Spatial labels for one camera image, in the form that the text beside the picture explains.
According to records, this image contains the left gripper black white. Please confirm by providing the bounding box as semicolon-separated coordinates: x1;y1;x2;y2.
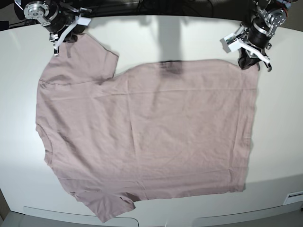
222;22;272;71

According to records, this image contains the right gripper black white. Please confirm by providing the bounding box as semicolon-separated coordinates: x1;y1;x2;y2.
48;7;91;56

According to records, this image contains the mauve pink T-shirt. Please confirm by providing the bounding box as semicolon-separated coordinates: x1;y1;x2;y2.
36;34;258;222

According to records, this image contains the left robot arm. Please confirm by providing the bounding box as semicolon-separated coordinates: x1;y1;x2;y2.
222;0;291;72

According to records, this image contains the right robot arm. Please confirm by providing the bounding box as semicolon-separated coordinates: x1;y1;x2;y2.
14;0;92;56

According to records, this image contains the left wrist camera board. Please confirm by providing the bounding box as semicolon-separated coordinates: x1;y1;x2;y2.
220;33;237;46

